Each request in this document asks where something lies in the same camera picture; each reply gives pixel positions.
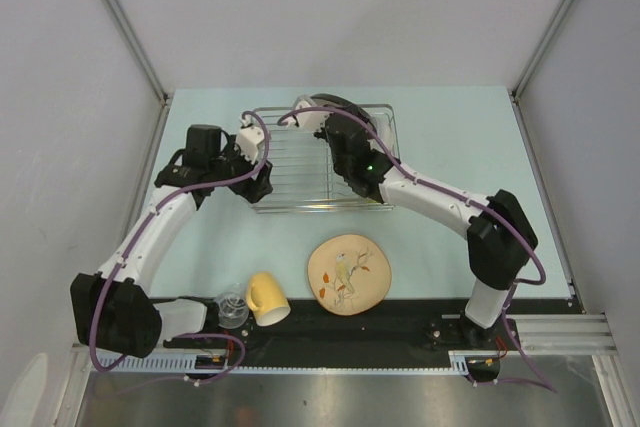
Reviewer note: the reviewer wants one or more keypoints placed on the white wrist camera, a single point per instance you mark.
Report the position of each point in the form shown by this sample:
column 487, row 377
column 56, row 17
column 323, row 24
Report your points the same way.
column 312, row 121
column 250, row 139

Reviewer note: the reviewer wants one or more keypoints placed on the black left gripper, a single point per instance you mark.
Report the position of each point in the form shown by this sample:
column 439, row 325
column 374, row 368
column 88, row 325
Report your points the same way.
column 255, row 189

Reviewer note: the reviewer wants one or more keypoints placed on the yellow mug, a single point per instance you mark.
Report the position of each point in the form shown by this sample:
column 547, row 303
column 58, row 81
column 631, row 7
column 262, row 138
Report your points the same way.
column 266, row 300

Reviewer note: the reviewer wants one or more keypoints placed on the beige bird pattern plate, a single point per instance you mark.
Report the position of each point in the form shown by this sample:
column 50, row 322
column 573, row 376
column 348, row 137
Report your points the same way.
column 349, row 274

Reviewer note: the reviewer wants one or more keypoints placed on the chrome wire dish rack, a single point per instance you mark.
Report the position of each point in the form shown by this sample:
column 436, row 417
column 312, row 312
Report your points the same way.
column 302, row 176

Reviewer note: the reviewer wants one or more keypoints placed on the aluminium corner post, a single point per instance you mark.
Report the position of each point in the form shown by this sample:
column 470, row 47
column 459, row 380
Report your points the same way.
column 552, row 29
column 128, row 33

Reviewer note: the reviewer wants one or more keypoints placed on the red rimmed beige plate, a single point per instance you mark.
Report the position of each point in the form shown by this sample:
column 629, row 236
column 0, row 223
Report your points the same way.
column 331, row 100

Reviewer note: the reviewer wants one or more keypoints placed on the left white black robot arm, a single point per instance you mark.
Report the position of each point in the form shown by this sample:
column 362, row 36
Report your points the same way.
column 112, row 308

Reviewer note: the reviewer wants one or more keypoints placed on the aluminium front rail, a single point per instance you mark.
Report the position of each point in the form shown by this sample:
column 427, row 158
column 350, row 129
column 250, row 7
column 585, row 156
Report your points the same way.
column 534, row 333

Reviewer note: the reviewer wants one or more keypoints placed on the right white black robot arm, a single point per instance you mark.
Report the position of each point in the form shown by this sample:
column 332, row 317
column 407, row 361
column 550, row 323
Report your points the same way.
column 500, row 239

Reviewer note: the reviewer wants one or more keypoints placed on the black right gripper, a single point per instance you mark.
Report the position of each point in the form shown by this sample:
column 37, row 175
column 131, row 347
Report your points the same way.
column 322, row 133

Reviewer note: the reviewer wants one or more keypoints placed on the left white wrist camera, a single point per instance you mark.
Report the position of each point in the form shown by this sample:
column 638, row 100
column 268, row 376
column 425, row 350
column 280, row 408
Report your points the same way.
column 250, row 139

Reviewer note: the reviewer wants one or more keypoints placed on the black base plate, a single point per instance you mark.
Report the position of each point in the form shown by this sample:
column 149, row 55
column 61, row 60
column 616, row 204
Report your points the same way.
column 350, row 353

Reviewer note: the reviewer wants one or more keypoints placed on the clear glass cup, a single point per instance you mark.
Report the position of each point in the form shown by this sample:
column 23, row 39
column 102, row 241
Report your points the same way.
column 233, row 310

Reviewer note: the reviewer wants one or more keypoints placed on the white slotted cable duct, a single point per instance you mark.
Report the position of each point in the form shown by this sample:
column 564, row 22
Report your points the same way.
column 202, row 364

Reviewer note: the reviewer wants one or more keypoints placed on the right aluminium corner post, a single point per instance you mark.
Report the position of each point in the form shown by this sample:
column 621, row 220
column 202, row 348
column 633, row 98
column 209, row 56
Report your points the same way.
column 552, row 29

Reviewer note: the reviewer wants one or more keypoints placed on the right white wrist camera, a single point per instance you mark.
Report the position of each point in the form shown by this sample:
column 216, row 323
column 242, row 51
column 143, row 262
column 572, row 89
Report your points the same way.
column 312, row 121

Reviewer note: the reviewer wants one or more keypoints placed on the white bowl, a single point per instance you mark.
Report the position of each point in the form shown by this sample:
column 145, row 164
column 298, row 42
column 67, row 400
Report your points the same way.
column 385, row 131

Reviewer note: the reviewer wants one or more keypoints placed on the left aluminium corner post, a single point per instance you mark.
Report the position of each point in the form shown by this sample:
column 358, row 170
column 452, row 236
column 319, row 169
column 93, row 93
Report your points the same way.
column 128, row 33

